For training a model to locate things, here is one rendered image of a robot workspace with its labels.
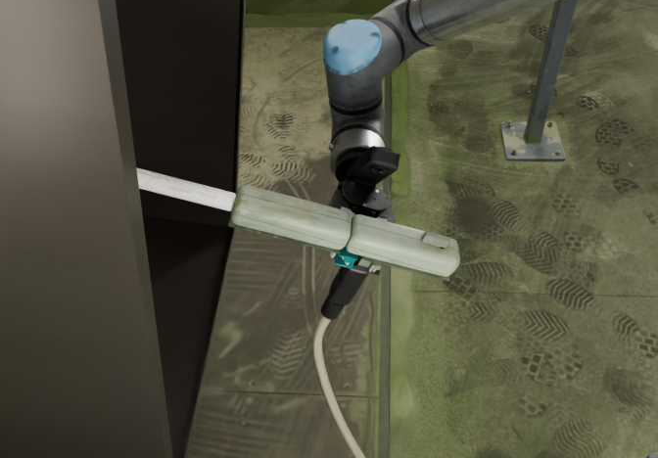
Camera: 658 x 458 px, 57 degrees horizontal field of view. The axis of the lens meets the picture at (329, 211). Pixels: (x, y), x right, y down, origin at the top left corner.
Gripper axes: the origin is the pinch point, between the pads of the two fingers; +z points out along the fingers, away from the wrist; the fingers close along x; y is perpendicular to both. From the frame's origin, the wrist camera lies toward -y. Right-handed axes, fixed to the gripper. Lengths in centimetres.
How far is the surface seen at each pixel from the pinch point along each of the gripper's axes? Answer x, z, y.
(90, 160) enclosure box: 31.1, 23.3, -28.5
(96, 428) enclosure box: 27.7, 22.0, 17.4
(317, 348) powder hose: -2.3, -0.5, 25.7
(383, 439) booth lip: -34, -8, 71
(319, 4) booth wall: -8, -199, 68
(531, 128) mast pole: -81, -115, 43
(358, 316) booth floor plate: -28, -42, 72
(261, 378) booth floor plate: -5, -24, 82
